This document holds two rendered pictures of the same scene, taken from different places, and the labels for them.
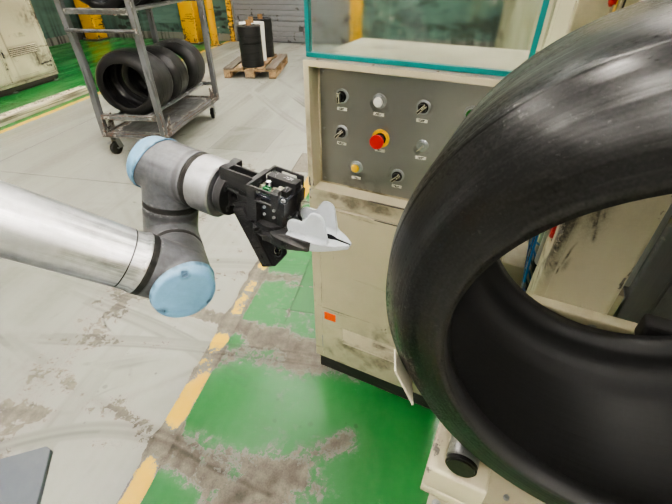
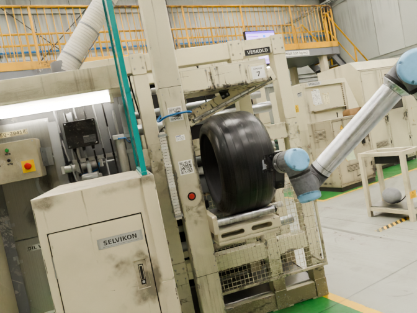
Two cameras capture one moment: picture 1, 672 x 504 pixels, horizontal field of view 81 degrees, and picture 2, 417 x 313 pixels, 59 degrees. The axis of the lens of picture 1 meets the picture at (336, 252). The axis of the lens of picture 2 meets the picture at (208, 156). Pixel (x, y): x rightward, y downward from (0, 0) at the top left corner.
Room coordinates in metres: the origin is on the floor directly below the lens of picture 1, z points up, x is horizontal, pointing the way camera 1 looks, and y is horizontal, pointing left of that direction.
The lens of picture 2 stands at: (1.76, 1.19, 1.36)
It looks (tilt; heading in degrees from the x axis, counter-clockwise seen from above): 3 degrees down; 231
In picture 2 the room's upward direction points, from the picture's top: 11 degrees counter-clockwise
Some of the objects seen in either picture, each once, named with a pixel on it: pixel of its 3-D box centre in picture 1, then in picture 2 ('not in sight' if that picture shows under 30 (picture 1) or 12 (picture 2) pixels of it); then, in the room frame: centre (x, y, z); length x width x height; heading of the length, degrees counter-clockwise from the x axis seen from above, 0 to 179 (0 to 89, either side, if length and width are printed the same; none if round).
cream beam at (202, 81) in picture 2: not in sight; (218, 79); (0.12, -0.59, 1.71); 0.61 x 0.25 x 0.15; 154
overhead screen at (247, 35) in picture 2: not in sight; (261, 48); (-2.92, -2.72, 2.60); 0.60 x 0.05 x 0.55; 169
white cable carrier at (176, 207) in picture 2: not in sight; (170, 175); (0.69, -0.49, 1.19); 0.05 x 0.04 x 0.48; 64
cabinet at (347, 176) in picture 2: not in sight; (342, 152); (-4.23, -2.42, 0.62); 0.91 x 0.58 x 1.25; 169
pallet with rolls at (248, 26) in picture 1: (255, 44); not in sight; (7.07, 1.29, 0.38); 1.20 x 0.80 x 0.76; 177
